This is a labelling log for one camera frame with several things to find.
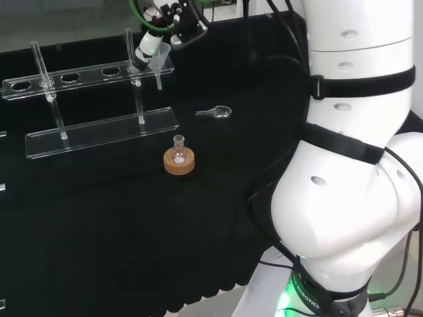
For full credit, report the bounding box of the cork ring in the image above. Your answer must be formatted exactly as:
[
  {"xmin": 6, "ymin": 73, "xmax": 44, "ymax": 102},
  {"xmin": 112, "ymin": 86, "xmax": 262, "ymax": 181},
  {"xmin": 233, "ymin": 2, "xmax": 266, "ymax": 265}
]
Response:
[{"xmin": 163, "ymin": 148, "xmax": 196, "ymax": 176}]

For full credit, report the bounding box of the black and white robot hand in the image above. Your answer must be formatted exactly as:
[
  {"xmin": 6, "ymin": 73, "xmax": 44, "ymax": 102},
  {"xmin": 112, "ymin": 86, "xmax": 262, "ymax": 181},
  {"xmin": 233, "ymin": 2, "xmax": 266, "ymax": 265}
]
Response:
[{"xmin": 132, "ymin": 0, "xmax": 210, "ymax": 72}]

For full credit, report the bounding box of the black bench cloth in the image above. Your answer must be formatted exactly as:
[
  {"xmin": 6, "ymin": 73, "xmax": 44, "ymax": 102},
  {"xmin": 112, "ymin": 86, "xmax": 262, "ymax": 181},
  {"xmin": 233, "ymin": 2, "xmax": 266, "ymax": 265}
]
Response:
[{"xmin": 0, "ymin": 13, "xmax": 310, "ymax": 314}]

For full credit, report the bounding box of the clear glass weighing funnel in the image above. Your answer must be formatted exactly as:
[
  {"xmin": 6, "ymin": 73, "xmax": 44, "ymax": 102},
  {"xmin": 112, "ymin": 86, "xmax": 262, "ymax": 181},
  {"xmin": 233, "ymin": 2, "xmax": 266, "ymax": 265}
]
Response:
[{"xmin": 194, "ymin": 104, "xmax": 233, "ymax": 121}]

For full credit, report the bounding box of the thin black cable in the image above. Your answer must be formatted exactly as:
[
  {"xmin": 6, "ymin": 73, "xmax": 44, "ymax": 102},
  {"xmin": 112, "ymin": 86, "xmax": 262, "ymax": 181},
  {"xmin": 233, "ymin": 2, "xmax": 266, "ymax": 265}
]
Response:
[
  {"xmin": 367, "ymin": 227, "xmax": 423, "ymax": 302},
  {"xmin": 258, "ymin": 260, "xmax": 297, "ymax": 272}
]

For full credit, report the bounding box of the clear acrylic funnel stand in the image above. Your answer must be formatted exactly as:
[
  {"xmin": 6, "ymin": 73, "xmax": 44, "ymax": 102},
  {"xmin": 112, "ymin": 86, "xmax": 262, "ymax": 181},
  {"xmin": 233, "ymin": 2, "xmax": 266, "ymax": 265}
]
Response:
[{"xmin": 1, "ymin": 28, "xmax": 180, "ymax": 161}]

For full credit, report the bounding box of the white paper sheet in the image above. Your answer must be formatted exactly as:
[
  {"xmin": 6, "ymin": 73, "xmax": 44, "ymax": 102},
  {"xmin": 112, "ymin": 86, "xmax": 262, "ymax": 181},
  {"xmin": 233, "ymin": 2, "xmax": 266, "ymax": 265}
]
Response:
[{"xmin": 233, "ymin": 246, "xmax": 297, "ymax": 317}]

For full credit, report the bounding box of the green cable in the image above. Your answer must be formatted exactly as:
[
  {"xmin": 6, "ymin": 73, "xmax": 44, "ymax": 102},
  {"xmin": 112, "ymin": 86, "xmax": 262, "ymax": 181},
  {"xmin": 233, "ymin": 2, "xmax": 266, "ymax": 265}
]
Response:
[{"xmin": 128, "ymin": 0, "xmax": 181, "ymax": 34}]

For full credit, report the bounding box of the thick black cable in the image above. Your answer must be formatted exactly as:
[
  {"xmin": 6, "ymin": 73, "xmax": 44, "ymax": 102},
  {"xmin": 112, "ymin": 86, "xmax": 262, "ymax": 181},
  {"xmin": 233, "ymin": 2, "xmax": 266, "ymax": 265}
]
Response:
[
  {"xmin": 242, "ymin": 0, "xmax": 303, "ymax": 67},
  {"xmin": 266, "ymin": 0, "xmax": 311, "ymax": 79}
]

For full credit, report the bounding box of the small round-bottom glass flask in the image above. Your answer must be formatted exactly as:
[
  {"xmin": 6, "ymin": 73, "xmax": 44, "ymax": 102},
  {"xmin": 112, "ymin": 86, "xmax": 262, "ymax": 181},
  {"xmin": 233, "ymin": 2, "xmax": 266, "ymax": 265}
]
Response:
[{"xmin": 169, "ymin": 134, "xmax": 190, "ymax": 165}]

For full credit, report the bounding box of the clear plastic funnel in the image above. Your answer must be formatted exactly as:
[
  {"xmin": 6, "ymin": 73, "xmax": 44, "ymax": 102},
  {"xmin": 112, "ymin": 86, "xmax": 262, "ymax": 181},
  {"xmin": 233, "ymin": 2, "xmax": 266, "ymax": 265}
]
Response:
[{"xmin": 148, "ymin": 44, "xmax": 173, "ymax": 91}]

